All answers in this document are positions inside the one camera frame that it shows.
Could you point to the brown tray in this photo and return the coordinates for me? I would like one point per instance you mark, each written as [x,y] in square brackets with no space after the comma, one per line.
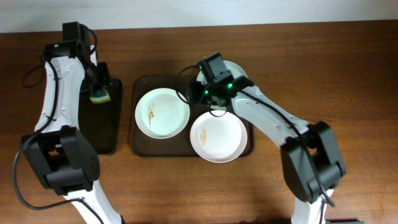
[145,146]

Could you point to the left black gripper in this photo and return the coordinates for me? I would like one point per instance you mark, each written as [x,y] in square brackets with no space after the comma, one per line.
[105,76]

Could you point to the black tray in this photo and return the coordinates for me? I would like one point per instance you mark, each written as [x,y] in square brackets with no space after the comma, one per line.
[99,123]

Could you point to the white plate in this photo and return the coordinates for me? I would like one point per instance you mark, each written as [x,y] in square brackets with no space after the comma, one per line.
[161,113]
[218,137]

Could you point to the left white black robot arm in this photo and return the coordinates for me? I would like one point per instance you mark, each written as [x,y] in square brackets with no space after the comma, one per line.
[61,157]

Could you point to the white plate front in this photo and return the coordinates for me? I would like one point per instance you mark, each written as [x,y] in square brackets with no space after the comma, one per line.
[218,137]

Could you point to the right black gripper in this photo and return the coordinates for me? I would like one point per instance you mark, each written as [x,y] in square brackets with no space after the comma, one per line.
[196,96]

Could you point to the pale grey plate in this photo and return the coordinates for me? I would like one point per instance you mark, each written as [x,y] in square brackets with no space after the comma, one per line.
[236,71]

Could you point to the green yellow sponge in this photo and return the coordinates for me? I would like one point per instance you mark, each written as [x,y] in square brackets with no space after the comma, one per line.
[99,96]

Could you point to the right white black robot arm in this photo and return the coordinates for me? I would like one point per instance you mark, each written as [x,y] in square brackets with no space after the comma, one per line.
[312,163]

